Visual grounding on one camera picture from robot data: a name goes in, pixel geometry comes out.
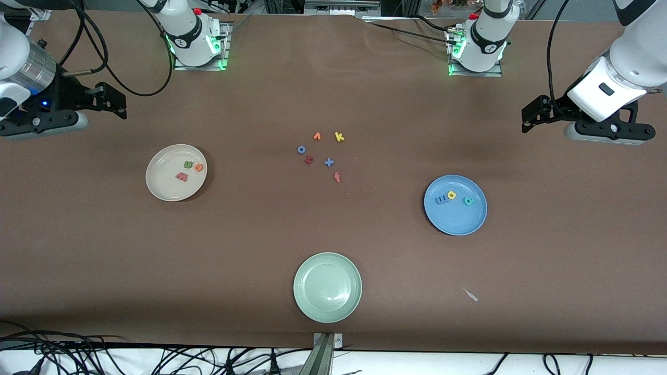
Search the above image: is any beige round plate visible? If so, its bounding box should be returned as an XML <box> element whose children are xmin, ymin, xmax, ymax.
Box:
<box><xmin>145</xmin><ymin>144</ymin><xmax>208</xmax><ymax>203</ymax></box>

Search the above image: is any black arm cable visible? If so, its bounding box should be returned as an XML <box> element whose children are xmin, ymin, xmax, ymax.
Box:
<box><xmin>546</xmin><ymin>0</ymin><xmax>571</xmax><ymax>118</ymax></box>
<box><xmin>52</xmin><ymin>0</ymin><xmax>174</xmax><ymax>97</ymax></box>

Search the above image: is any grey power strip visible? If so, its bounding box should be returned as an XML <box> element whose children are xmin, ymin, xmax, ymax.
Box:
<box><xmin>305</xmin><ymin>0</ymin><xmax>381</xmax><ymax>16</ymax></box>

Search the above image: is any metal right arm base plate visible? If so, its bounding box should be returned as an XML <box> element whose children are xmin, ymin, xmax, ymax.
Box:
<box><xmin>174</xmin><ymin>22</ymin><xmax>230</xmax><ymax>71</ymax></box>

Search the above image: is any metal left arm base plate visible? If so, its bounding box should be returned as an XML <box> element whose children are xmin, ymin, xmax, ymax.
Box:
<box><xmin>448</xmin><ymin>29</ymin><xmax>504</xmax><ymax>78</ymax></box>

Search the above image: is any blue round plate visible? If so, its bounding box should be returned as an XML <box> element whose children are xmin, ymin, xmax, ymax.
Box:
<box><xmin>423</xmin><ymin>174</ymin><xmax>489</xmax><ymax>237</ymax></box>

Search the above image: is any black table cable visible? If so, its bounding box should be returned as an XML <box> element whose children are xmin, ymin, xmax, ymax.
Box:
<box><xmin>360</xmin><ymin>15</ymin><xmax>459</xmax><ymax>50</ymax></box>

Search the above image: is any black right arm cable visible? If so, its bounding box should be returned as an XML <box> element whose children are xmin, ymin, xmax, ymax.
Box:
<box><xmin>52</xmin><ymin>0</ymin><xmax>174</xmax><ymax>97</ymax></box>

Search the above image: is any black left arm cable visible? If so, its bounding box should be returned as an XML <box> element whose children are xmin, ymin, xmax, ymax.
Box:
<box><xmin>546</xmin><ymin>0</ymin><xmax>571</xmax><ymax>118</ymax></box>

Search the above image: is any black cable tangle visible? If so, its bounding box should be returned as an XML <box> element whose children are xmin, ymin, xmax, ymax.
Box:
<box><xmin>0</xmin><ymin>320</ymin><xmax>313</xmax><ymax>375</ymax></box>

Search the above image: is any aluminium camera mount post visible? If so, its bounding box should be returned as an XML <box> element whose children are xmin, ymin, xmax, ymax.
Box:
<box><xmin>300</xmin><ymin>332</ymin><xmax>344</xmax><ymax>375</ymax></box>

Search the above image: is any pale green round plate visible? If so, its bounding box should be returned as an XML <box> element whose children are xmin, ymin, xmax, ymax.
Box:
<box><xmin>292</xmin><ymin>252</ymin><xmax>363</xmax><ymax>324</ymax></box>

